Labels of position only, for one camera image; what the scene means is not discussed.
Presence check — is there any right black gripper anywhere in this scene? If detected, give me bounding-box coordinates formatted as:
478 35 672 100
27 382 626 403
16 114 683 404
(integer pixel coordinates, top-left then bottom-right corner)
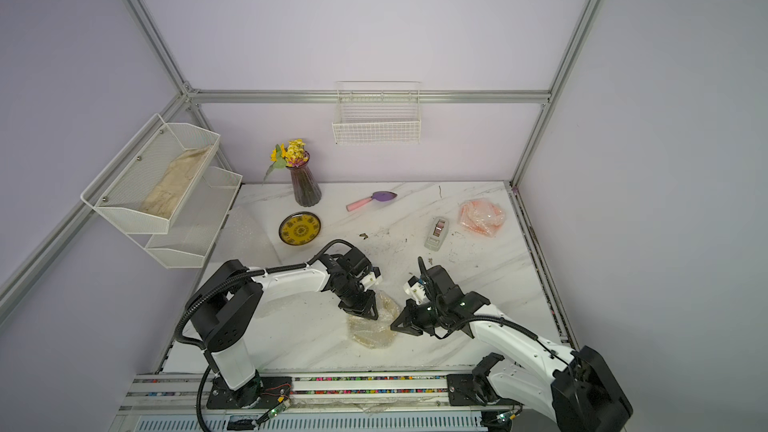
387 299 447 334

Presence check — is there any clear bubble wrap sheet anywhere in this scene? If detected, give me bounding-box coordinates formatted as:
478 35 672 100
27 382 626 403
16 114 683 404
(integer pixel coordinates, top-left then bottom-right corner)
458 196 508 239
346 290 403 350

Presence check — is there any cream yellow plate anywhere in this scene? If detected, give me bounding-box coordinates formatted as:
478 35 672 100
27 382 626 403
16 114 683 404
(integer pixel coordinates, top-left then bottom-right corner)
350 296 400 348

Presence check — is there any orange plate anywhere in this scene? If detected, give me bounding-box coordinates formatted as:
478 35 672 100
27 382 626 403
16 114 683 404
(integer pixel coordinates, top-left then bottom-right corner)
460 199 505 236

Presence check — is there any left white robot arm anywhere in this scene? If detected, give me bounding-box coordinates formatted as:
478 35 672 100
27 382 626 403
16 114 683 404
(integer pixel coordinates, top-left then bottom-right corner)
173 239 381 392

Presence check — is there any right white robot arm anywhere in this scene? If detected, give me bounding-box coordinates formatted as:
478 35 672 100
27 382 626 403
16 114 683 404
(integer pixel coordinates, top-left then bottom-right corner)
390 262 634 431

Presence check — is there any dark yellow patterned plate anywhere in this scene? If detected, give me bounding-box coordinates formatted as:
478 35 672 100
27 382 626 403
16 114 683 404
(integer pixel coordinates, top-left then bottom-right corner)
278 212 322 246

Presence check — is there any grey tape dispenser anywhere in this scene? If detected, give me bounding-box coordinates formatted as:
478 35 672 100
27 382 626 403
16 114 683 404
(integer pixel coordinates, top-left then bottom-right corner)
424 217 449 252

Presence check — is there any pink purple scoop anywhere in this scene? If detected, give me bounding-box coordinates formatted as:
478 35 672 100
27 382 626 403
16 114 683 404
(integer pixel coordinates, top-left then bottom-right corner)
346 191 397 212

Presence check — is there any dark glass vase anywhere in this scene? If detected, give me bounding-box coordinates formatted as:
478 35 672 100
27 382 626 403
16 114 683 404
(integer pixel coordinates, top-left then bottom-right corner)
289 163 322 207

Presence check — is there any yellow flower bouquet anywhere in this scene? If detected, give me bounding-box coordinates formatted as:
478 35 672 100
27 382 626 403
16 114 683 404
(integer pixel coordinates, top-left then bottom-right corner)
264 139 309 179

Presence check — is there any white mesh lower shelf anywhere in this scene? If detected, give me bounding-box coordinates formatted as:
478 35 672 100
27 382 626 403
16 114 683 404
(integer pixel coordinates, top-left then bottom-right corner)
144 166 242 269

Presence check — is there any white mesh shelf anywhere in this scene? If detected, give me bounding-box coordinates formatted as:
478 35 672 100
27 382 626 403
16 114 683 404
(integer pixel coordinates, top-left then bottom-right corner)
144 166 242 269
80 115 220 235

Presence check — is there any beige folded cloth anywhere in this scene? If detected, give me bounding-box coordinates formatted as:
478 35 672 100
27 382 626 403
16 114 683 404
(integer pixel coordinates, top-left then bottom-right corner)
140 146 211 219

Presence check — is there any white mesh upper shelf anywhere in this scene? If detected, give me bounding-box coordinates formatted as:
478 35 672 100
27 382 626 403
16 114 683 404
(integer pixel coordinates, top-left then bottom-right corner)
80 115 220 235

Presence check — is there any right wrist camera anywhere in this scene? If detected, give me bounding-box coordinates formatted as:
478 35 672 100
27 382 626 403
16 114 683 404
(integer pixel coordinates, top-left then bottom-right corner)
403 276 429 305

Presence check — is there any left black corrugated cable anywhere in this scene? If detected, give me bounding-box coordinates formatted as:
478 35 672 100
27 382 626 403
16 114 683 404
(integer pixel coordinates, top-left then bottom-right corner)
173 238 358 432

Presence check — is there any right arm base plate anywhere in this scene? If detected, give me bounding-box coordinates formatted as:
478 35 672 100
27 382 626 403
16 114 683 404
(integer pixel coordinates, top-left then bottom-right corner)
446 374 522 407

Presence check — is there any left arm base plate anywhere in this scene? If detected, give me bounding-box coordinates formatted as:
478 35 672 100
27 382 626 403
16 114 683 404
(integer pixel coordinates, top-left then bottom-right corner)
205 376 293 411

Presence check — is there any white wire wall basket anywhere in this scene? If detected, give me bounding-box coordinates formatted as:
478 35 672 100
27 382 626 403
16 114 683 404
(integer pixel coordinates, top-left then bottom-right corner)
332 81 422 146

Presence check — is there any aluminium mounting rail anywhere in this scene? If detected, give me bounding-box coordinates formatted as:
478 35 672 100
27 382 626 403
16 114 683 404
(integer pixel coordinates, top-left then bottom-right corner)
116 367 616 418

